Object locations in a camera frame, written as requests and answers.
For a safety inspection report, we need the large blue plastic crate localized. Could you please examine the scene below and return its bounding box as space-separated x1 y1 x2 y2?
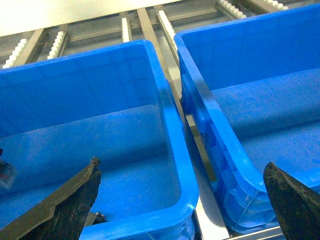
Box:
0 40 199 240

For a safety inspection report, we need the metal roller rack shelf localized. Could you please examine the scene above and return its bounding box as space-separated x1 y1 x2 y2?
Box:
0 0 320 240

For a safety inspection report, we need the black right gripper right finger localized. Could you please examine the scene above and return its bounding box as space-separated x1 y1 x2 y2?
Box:
263 162 320 240

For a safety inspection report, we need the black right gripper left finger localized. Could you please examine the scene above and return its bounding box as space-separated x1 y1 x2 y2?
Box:
0 157 102 240

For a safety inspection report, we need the yellow push button switch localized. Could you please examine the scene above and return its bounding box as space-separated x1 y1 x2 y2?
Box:
84 212 108 227

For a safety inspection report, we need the red push button switch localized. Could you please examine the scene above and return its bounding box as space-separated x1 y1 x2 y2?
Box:
0 159 17 190

